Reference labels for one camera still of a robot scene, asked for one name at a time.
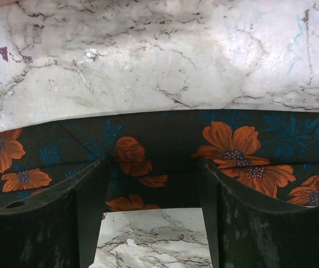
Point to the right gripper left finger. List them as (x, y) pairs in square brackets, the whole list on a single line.
[(58, 227)]

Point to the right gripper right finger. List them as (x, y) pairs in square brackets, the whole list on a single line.
[(246, 228)]

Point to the black orange floral tie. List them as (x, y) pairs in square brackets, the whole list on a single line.
[(153, 155)]

